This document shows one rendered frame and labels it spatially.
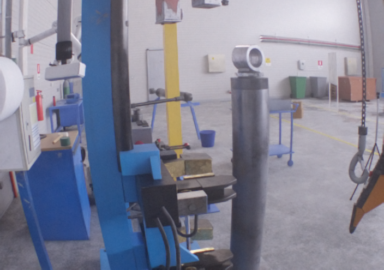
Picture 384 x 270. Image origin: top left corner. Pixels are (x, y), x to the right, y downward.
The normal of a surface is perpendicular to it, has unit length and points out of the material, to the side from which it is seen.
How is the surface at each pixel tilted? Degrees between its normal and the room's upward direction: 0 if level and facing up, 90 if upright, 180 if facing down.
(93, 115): 90
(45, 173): 90
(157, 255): 90
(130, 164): 90
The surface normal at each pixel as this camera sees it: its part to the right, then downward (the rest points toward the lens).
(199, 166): -0.04, 0.19
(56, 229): 0.22, 0.18
